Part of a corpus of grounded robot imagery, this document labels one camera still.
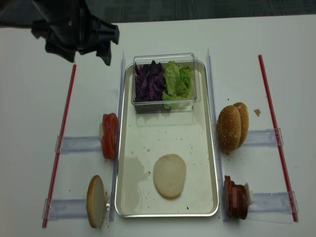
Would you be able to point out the metal baking tray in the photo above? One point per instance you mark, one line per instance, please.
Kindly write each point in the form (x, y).
(144, 138)

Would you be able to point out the left red rail strip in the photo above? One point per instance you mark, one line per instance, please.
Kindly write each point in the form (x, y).
(56, 159)

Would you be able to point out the left upper clear rail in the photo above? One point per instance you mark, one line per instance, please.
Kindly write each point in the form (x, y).
(69, 144)

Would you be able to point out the clear rail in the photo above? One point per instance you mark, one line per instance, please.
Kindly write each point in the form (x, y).
(273, 207)
(262, 138)
(69, 144)
(64, 209)

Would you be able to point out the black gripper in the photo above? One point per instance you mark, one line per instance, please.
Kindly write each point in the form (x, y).
(69, 27)

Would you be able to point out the left lower clear rail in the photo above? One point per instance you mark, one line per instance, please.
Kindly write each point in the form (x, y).
(64, 209)

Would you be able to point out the green lettuce leaves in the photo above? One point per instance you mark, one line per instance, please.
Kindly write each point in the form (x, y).
(177, 82)

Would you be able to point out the red rail strip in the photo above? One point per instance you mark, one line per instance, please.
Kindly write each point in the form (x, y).
(292, 201)
(56, 159)

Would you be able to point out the front sesame bun top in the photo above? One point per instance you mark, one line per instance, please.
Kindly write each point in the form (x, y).
(229, 128)

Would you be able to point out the white pusher block meat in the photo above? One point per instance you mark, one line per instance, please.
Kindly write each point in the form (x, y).
(249, 193)

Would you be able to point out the right long clear divider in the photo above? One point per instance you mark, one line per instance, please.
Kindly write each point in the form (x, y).
(217, 151)

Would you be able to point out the sesame bun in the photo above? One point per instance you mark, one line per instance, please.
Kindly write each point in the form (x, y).
(242, 108)
(229, 128)

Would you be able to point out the right red rail strip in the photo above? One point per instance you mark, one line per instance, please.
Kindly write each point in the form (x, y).
(292, 201)

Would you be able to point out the clear plastic salad container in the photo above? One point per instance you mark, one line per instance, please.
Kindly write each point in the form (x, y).
(186, 59)

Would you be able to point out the right upper clear rail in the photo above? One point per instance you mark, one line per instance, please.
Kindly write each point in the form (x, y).
(262, 138)

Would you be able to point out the white pusher block tomato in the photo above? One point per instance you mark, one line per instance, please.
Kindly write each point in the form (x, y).
(101, 131)

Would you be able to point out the right lower clear rail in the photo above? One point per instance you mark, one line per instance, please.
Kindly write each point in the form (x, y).
(273, 207)

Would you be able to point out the rear sesame bun top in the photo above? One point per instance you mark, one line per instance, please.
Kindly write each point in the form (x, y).
(242, 108)

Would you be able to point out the bread crumb piece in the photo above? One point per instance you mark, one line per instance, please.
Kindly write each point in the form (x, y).
(257, 112)

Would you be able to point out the sliced meat patties stack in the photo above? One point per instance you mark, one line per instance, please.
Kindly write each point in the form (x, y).
(236, 199)

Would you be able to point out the rear tomato slice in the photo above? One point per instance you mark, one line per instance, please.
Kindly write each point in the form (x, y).
(110, 123)

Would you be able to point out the bun half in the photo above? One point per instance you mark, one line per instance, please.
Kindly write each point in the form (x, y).
(95, 201)
(169, 175)

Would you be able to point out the purple cabbage pieces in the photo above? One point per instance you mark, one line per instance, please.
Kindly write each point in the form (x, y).
(149, 82)

